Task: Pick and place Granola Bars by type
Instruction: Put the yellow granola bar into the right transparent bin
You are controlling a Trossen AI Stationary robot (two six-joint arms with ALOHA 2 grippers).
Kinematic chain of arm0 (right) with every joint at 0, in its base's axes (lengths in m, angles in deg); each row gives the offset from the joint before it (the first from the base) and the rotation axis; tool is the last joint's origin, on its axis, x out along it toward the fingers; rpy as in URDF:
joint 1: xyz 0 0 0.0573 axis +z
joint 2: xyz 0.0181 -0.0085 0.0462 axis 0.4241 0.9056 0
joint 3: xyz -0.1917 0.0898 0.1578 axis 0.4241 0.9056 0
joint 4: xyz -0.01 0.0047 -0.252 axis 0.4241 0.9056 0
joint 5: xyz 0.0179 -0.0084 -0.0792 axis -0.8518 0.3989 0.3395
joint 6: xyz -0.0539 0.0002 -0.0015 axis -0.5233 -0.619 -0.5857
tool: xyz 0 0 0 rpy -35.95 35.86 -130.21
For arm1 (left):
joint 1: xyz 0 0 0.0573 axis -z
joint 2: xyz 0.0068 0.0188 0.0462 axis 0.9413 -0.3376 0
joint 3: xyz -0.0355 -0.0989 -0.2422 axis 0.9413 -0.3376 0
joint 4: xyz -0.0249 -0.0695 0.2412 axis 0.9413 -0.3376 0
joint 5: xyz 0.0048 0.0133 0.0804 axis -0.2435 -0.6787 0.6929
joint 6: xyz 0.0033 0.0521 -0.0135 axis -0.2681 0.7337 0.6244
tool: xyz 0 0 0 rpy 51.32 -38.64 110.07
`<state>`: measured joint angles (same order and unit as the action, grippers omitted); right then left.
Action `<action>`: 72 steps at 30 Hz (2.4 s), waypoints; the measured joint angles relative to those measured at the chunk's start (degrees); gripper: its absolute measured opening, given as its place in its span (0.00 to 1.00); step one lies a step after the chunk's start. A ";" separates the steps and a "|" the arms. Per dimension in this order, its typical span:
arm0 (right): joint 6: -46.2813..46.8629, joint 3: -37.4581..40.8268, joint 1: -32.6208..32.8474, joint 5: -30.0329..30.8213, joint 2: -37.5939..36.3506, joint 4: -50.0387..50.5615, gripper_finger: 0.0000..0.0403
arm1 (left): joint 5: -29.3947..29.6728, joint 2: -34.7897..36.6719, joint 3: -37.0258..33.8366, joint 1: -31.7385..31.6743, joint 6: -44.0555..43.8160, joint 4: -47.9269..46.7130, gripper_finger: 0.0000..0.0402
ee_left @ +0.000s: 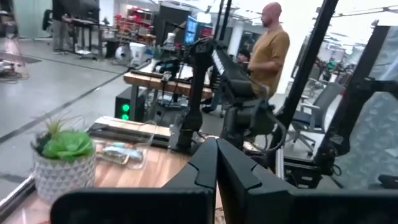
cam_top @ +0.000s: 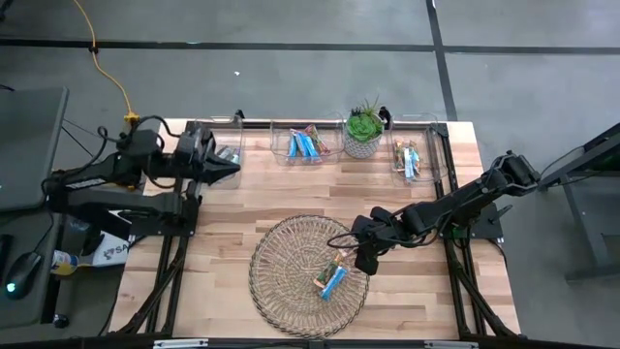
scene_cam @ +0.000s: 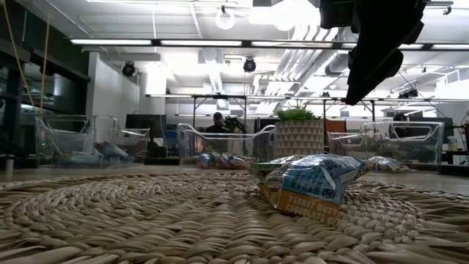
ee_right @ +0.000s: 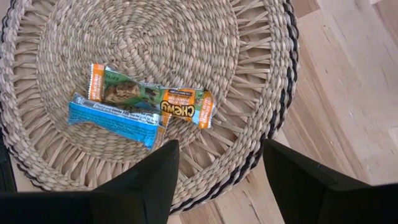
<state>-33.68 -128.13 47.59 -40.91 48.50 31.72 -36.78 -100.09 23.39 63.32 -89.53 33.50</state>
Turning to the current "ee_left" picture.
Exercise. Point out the black computer tower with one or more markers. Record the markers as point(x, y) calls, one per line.
point(136, 105)

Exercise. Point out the black monitor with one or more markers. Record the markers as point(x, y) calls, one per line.
point(87, 11)

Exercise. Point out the white and blue granola bar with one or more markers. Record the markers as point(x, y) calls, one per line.
point(124, 152)

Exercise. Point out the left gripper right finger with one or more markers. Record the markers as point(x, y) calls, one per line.
point(280, 205)

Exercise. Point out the floor fan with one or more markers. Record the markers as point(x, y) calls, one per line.
point(122, 55)

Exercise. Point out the pale green partition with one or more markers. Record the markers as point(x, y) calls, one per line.
point(31, 18)

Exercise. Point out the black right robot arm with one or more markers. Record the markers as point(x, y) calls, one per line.
point(194, 93)

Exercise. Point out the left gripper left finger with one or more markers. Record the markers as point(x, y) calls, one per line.
point(140, 205)

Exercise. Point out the black aluminium frame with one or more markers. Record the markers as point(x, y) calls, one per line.
point(306, 62)

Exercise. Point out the white bucket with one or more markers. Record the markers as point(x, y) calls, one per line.
point(136, 53)

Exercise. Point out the wooden background table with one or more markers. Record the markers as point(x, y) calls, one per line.
point(146, 81)

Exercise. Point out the shelf with red bins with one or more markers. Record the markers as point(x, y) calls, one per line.
point(136, 21)

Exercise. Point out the lit computer monitor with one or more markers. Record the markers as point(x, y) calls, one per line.
point(190, 31)

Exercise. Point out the clear plastic bin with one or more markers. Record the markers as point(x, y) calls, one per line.
point(136, 158)

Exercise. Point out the succulent in patterned white pot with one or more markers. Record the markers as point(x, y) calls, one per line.
point(62, 174)

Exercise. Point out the grey office chair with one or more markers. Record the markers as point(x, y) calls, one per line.
point(326, 99)

